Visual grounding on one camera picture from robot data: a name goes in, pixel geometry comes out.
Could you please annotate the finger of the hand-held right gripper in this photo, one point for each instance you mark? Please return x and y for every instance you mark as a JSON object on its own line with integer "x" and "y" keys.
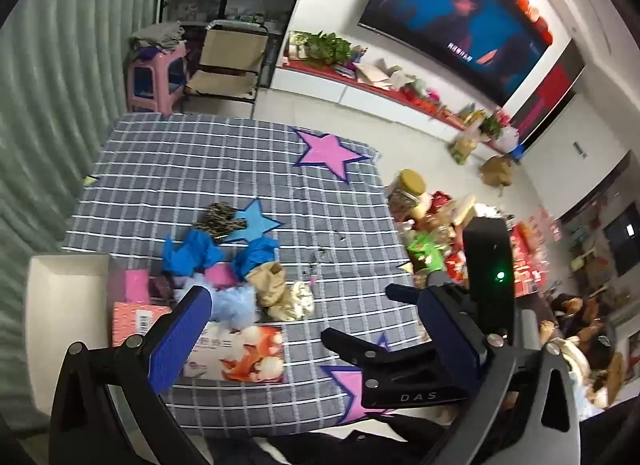
{"x": 395, "y": 370}
{"x": 402, "y": 293}

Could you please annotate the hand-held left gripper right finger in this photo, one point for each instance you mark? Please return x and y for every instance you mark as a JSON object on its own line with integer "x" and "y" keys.
{"x": 450, "y": 340}

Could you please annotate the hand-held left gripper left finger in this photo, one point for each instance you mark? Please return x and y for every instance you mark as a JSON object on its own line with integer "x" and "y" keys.
{"x": 180, "y": 340}

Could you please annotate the dark striped sock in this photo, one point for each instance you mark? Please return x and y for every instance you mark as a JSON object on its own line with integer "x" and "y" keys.
{"x": 162, "y": 286}

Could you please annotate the light blue fluffy cloth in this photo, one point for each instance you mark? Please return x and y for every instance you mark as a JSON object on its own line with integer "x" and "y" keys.
{"x": 235, "y": 305}

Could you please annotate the pink sponge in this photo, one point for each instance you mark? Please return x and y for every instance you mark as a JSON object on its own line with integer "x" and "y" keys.
{"x": 136, "y": 286}
{"x": 220, "y": 276}

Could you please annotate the cream dotted scrunchie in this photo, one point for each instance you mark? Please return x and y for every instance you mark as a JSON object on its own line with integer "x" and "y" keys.
{"x": 302, "y": 297}

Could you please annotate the beige cloth scrunchie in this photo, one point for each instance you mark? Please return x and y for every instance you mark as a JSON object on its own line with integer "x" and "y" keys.
{"x": 267, "y": 290}

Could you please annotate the leopard print scrunchie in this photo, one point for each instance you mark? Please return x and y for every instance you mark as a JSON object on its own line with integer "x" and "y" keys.
{"x": 220, "y": 220}

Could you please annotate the white cardboard box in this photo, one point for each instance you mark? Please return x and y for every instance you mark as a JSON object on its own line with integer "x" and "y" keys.
{"x": 65, "y": 285}

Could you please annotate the pile of snack packets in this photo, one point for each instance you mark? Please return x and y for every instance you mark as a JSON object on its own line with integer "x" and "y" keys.
{"x": 450, "y": 240}

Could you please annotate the patterned cardboard tissue box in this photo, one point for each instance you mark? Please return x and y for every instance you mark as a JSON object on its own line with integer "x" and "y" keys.
{"x": 135, "y": 320}

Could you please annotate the orange flower tissue pack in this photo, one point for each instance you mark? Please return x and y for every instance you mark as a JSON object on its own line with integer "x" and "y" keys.
{"x": 240, "y": 352}

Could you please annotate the brown cardboard box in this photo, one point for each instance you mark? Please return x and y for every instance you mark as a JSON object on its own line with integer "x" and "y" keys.
{"x": 497, "y": 170}

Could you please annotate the yellow lid plastic jar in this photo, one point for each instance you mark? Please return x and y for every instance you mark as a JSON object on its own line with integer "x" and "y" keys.
{"x": 406, "y": 190}

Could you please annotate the yellow plastic bag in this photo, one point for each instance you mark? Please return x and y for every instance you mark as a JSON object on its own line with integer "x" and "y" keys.
{"x": 465, "y": 145}

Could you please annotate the white plastic bag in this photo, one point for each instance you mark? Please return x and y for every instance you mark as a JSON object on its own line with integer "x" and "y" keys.
{"x": 509, "y": 139}

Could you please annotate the grey checkered star blanket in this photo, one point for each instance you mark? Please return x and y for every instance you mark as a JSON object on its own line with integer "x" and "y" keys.
{"x": 200, "y": 165}

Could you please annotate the white television cabinet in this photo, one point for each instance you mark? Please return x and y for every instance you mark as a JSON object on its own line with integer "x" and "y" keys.
{"x": 360, "y": 90}

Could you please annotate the pale green curtain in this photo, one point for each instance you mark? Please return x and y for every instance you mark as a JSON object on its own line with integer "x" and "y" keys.
{"x": 60, "y": 120}

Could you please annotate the green potted plant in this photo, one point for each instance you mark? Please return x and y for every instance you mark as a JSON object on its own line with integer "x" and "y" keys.
{"x": 322, "y": 47}

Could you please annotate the pink plastic stool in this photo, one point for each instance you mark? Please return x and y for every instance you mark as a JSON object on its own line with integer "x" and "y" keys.
{"x": 150, "y": 80}

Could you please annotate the beige folding chair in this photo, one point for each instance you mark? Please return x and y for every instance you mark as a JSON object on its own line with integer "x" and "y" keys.
{"x": 227, "y": 60}

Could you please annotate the pile of grey clothes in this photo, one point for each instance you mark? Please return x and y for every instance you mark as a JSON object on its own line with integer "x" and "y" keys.
{"x": 157, "y": 37}

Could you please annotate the wall television screen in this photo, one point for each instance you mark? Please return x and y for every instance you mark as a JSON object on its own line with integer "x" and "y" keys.
{"x": 450, "y": 20}

